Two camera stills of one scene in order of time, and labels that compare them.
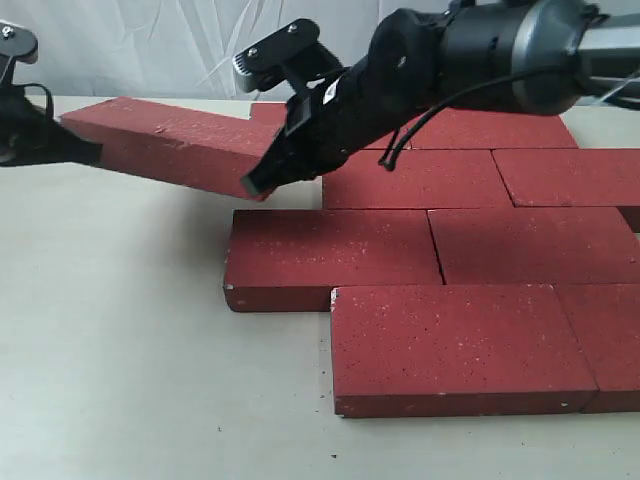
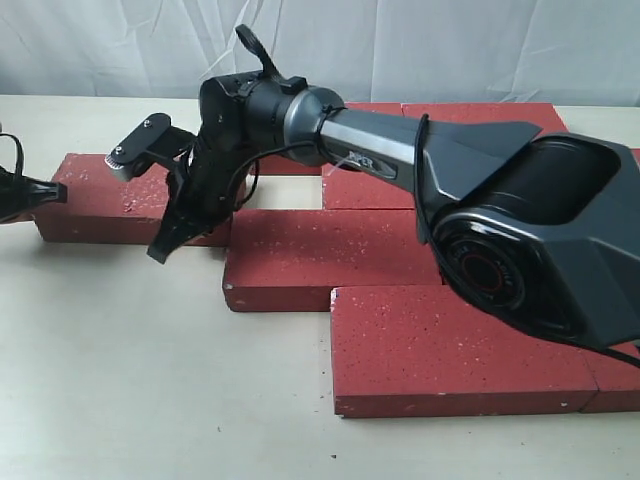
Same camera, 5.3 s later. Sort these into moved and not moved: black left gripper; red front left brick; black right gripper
Moved: black left gripper; black right gripper
Not moved: red front left brick
